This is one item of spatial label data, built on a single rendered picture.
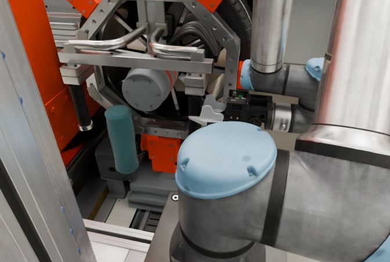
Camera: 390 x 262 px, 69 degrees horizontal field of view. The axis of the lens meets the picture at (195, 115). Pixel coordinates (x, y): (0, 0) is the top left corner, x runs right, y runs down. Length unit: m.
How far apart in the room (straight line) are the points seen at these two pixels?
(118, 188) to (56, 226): 1.30
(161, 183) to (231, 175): 1.14
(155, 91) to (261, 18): 0.40
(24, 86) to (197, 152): 0.19
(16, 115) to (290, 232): 0.27
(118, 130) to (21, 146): 0.78
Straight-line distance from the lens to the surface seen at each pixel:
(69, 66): 0.84
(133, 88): 0.86
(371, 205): 0.34
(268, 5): 0.56
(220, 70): 1.04
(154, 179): 1.45
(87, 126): 0.91
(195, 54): 0.71
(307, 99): 0.71
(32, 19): 1.08
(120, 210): 1.55
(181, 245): 0.44
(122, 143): 1.03
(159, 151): 1.16
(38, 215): 0.26
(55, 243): 0.29
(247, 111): 0.71
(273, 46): 0.62
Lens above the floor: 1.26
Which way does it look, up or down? 33 degrees down
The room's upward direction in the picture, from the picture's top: straight up
